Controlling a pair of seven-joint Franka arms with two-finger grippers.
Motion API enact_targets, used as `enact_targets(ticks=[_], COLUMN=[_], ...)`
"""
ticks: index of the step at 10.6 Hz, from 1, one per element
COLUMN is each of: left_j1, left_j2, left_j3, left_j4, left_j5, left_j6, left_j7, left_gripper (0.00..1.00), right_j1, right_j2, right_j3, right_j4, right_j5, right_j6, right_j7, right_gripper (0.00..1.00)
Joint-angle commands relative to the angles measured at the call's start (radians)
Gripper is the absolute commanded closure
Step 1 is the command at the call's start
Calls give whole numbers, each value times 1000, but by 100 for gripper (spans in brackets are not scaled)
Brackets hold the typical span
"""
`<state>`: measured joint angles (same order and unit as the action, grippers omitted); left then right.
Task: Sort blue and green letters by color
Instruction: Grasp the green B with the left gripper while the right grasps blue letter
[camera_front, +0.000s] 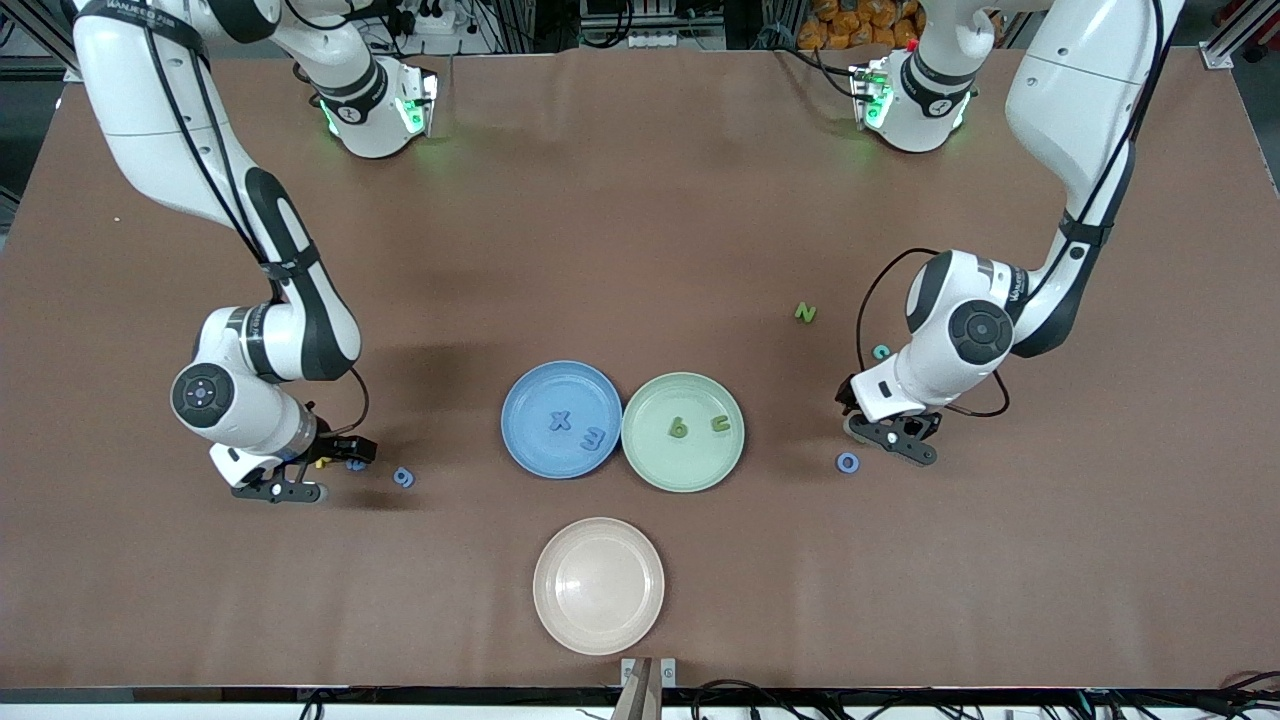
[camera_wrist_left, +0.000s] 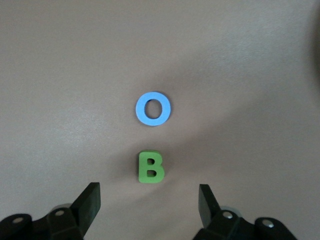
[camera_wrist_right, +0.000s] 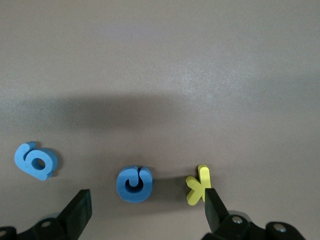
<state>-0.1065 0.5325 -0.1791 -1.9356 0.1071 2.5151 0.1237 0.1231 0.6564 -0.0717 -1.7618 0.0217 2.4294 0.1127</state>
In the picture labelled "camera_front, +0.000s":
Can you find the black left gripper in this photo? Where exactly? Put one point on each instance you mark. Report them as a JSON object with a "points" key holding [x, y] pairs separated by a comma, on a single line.
{"points": [[846, 398]]}

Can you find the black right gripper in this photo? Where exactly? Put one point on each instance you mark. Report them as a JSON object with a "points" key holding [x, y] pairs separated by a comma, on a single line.
{"points": [[330, 441]]}

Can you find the blue foam digit 9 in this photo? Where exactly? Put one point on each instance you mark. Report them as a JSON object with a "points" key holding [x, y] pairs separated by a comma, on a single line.
{"points": [[404, 481]]}

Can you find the green foam letter q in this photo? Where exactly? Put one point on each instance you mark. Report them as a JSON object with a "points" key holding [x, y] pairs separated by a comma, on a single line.
{"points": [[677, 433]]}

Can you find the blue foam letter X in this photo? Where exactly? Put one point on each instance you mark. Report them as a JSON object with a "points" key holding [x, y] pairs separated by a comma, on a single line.
{"points": [[561, 420]]}

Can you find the blue foam letter E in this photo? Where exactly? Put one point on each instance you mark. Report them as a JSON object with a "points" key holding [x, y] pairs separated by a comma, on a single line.
{"points": [[592, 438]]}

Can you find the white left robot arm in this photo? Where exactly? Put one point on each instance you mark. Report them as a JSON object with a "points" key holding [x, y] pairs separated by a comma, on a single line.
{"points": [[1070, 100]]}

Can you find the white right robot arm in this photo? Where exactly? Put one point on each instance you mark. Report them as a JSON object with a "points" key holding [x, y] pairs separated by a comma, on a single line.
{"points": [[150, 120]]}

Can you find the blue foam letter O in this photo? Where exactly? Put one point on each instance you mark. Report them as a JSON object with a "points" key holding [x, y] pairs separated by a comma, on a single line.
{"points": [[840, 462]]}

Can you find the green foam letter Z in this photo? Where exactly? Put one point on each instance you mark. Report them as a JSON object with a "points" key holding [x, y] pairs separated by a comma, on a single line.
{"points": [[805, 313]]}

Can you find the green plate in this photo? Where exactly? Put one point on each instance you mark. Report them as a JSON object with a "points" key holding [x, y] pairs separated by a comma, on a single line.
{"points": [[683, 465]]}

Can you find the blue plate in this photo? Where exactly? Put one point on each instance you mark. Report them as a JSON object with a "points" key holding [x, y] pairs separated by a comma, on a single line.
{"points": [[540, 455]]}

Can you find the brown table mat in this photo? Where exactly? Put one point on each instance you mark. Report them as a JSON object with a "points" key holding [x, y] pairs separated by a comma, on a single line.
{"points": [[640, 250]]}

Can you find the beige plate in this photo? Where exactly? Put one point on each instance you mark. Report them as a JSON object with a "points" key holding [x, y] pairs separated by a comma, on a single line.
{"points": [[598, 586]]}

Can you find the tan mounting bar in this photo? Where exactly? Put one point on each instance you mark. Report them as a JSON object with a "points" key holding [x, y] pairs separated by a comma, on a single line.
{"points": [[640, 700]]}

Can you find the bag of oranges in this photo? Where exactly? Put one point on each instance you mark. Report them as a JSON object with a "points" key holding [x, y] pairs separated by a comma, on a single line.
{"points": [[850, 20]]}

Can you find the white power strip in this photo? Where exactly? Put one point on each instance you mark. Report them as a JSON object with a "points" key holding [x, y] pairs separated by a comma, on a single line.
{"points": [[660, 40], [430, 20]]}

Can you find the metal table edge bracket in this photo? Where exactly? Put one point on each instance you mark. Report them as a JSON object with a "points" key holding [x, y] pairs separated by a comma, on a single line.
{"points": [[628, 672]]}

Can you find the aluminium frame profile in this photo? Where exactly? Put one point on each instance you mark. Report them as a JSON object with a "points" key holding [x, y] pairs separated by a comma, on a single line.
{"points": [[68, 72], [1225, 50]]}

